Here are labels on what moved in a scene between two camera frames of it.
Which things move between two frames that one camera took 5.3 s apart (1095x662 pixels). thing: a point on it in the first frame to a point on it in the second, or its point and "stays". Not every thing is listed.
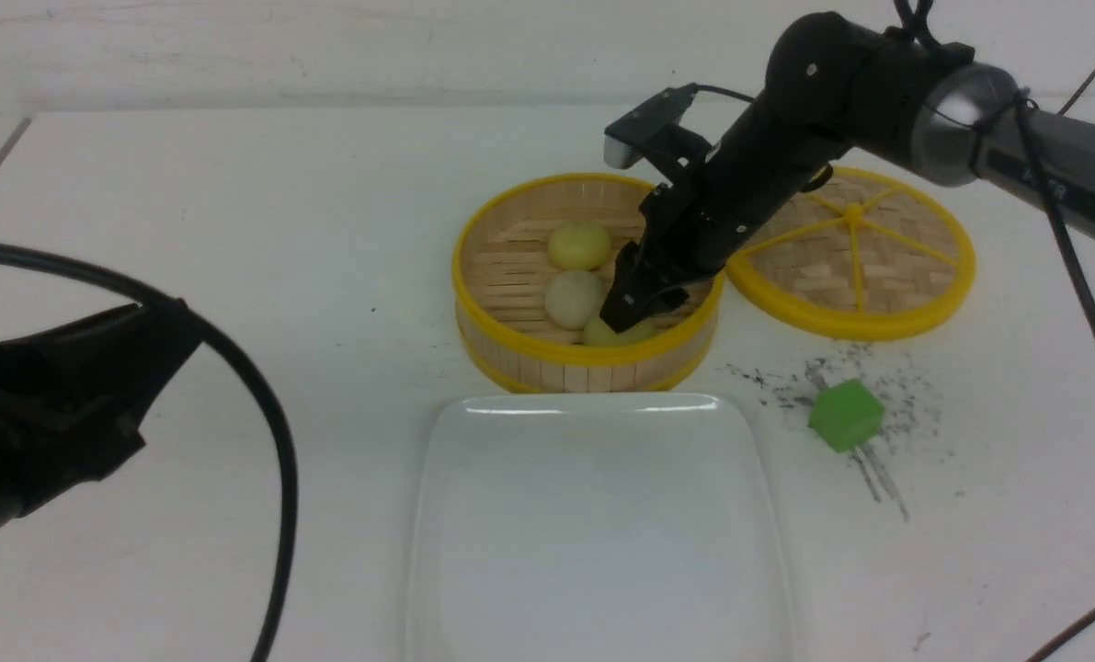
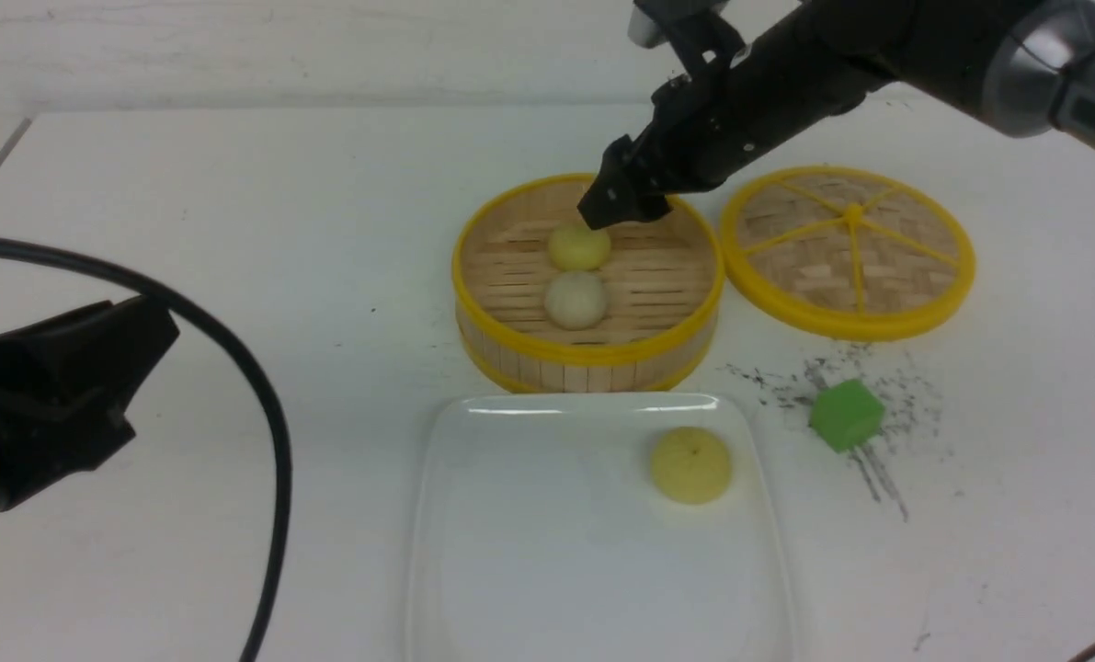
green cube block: (847, 414) stays
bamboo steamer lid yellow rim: (861, 258) stays
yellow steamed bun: (580, 245) stays
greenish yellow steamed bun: (598, 333) to (690, 465)
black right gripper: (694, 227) to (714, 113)
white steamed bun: (575, 299) stays
